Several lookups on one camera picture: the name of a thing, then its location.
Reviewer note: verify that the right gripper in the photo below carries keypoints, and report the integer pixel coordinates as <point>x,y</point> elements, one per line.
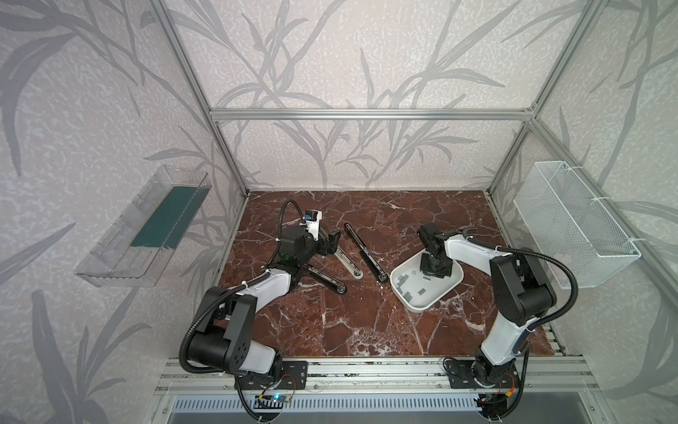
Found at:
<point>437,263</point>

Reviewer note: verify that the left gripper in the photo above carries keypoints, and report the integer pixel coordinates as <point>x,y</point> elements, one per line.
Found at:
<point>324,246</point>

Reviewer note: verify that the black stapler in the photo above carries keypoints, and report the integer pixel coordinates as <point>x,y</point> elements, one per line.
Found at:
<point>328,281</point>
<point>379,273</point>

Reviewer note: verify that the beige stapler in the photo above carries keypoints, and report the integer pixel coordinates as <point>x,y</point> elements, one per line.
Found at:
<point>348,263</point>

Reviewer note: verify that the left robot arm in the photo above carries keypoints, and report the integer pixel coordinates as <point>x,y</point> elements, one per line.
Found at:
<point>220,336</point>

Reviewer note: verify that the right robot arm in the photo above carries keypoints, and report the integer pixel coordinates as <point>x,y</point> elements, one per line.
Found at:
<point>523,293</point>

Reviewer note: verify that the white oval tray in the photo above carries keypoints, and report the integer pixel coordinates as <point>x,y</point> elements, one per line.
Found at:
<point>407,279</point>

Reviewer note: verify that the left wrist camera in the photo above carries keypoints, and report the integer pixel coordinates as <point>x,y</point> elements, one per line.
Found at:
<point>312,222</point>

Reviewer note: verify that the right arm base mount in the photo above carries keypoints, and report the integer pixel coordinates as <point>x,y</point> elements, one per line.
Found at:
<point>478,374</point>

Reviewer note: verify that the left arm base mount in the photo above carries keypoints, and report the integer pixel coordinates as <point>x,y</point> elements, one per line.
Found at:
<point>286,375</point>

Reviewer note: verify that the white wire basket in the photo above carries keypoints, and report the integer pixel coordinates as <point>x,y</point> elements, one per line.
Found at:
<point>571,224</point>

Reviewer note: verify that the clear plastic wall bin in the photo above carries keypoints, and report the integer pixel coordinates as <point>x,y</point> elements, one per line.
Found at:
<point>138,247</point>

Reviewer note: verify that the aluminium front rail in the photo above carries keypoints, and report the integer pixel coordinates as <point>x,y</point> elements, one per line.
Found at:
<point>345,375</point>

